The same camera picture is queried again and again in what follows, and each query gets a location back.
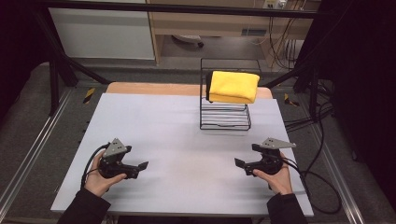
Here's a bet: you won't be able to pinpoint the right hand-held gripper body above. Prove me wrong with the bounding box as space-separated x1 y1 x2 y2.
245 137 298 177

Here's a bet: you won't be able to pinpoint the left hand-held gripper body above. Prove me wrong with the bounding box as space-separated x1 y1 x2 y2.
98 137 140 180

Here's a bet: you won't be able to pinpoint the black wire rack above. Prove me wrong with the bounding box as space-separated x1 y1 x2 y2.
199 57 262 132

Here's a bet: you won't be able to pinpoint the yellow towel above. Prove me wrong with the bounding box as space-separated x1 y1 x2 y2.
205 70 262 105

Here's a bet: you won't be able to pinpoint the person's right hand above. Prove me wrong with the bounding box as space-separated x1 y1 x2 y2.
252 151 294 196

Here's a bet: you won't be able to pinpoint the person's left hand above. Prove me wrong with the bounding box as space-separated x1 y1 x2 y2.
83 151 128 198

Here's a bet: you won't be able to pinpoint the white table cover sheet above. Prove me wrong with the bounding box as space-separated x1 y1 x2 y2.
49 92 315 218

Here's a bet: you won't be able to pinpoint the wooden table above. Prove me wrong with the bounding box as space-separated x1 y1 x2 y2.
105 81 275 100

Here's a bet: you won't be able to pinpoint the white cabinet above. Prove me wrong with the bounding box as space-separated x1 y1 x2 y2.
46 7 156 61

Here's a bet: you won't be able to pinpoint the black curtain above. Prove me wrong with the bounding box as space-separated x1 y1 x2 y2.
302 0 396 204
0 0 53 127

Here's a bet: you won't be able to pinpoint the office chair base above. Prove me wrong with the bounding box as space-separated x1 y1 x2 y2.
171 34 205 49

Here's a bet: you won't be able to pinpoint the wooden desk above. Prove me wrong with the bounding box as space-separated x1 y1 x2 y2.
146 0 322 65

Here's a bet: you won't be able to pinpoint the white power strip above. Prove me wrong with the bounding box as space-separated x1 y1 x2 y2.
262 0 288 10

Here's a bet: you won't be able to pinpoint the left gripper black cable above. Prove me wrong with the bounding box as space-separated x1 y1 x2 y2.
80 142 112 189

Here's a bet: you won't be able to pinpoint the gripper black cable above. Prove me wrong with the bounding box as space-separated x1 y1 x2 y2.
280 156 343 216
80 142 112 189

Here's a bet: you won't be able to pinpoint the black floor cables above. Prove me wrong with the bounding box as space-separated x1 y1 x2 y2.
283 78 336 133

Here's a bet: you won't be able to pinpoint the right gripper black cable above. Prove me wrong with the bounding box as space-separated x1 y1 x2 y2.
280 156 343 216

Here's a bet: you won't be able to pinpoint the aluminium floor rail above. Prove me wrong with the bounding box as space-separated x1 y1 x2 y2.
310 123 366 224
0 88 75 213

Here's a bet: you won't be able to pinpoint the black frame strut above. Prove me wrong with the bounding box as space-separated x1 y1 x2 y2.
33 7 112 117
262 61 322 123

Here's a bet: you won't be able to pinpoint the hanging desk cables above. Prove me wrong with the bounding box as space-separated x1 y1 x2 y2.
266 16 301 70

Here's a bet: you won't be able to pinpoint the black frame crossbar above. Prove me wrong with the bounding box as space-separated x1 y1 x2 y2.
33 0 332 20

